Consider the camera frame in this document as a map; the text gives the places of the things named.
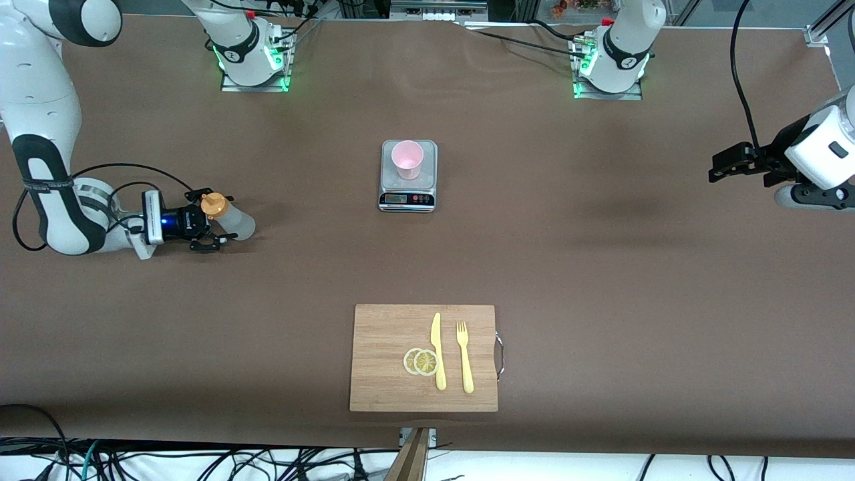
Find sauce bottle with orange cap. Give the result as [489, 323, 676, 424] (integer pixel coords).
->
[200, 192, 257, 241]

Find pink plastic cup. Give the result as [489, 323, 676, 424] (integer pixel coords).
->
[391, 140, 425, 181]

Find wooden cutting board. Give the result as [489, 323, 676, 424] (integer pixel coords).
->
[349, 304, 500, 413]

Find silver digital kitchen scale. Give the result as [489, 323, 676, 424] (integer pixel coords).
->
[378, 139, 439, 214]

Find orange background clutter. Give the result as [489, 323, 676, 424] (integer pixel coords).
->
[551, 0, 619, 15]

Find yellow plastic knife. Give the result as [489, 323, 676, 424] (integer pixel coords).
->
[430, 312, 447, 391]

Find yellow plastic fork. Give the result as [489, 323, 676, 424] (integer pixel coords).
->
[456, 321, 475, 394]

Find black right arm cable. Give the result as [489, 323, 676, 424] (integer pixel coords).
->
[12, 162, 196, 253]

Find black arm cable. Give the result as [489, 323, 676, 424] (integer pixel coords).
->
[12, 162, 196, 253]
[730, 0, 762, 151]

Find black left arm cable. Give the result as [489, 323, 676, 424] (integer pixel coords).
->
[730, 0, 762, 151]

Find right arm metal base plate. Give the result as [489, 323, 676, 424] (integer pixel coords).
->
[220, 30, 293, 93]

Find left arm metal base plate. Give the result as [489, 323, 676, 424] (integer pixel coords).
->
[573, 37, 643, 101]

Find black base cable bundle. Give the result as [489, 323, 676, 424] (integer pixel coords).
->
[267, 0, 323, 51]

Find black floor cable loop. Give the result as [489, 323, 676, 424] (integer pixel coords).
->
[0, 403, 71, 481]

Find teal floor cable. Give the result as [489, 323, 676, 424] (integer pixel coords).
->
[79, 440, 102, 481]

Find black table cable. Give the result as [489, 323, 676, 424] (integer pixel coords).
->
[468, 20, 588, 57]

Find wooden post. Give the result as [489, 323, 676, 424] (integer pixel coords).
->
[386, 428, 430, 481]

